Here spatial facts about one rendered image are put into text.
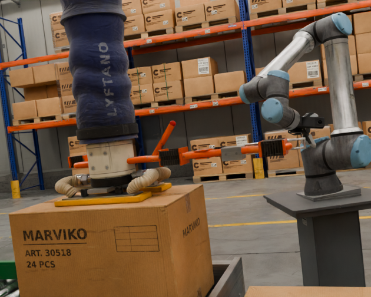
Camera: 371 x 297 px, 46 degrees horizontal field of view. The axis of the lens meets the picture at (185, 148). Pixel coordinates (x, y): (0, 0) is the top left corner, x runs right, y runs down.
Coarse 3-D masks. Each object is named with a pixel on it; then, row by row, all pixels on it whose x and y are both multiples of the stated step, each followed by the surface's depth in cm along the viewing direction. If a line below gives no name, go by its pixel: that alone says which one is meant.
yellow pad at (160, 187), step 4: (156, 184) 167; (160, 184) 168; (164, 184) 168; (168, 184) 170; (124, 188) 170; (144, 188) 166; (148, 188) 165; (152, 188) 164; (156, 188) 164; (160, 188) 163; (164, 188) 165; (168, 188) 169; (152, 192) 165
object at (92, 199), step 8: (120, 192) 152; (144, 192) 153; (64, 200) 156; (72, 200) 154; (80, 200) 153; (88, 200) 152; (96, 200) 151; (104, 200) 150; (112, 200) 149; (120, 200) 148; (128, 200) 147; (136, 200) 146
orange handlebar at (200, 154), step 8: (288, 144) 140; (192, 152) 151; (200, 152) 149; (208, 152) 148; (216, 152) 147; (248, 152) 144; (256, 152) 143; (128, 160) 158; (136, 160) 157; (144, 160) 156; (152, 160) 155; (80, 168) 166
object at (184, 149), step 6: (162, 150) 155; (174, 150) 150; (180, 150) 150; (186, 150) 156; (162, 156) 152; (168, 156) 152; (174, 156) 151; (180, 156) 150; (162, 162) 152; (168, 162) 151; (174, 162) 150; (180, 162) 150; (186, 162) 155
